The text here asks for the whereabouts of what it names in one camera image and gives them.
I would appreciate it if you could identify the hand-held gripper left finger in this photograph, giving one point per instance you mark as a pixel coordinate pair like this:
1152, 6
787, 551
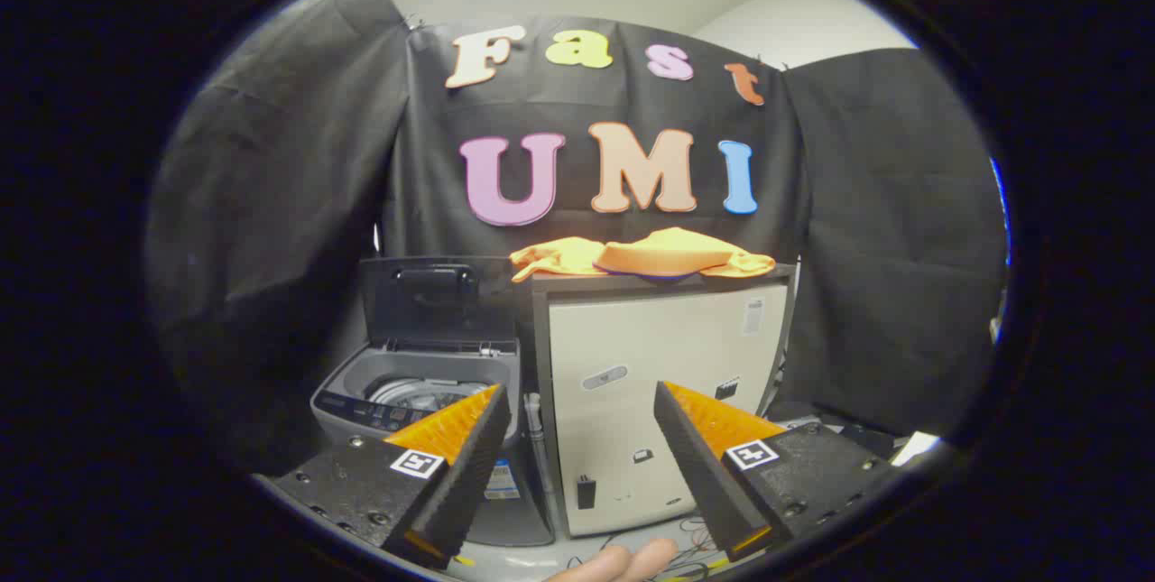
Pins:
469, 465

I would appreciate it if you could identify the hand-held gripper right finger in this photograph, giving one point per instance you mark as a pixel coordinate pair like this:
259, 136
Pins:
695, 465

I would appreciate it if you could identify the grey washing machine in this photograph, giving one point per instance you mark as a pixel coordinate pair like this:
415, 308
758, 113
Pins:
424, 374

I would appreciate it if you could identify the orange garment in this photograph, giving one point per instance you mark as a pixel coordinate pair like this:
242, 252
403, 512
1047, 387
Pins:
663, 255

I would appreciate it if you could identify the beige cabinet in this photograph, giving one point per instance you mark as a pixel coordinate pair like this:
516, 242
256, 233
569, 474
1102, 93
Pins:
650, 338

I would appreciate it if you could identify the white flat object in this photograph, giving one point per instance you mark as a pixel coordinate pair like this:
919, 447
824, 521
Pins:
916, 448

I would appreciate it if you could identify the black backdrop cloth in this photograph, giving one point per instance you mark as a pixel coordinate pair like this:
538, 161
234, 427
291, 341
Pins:
298, 203

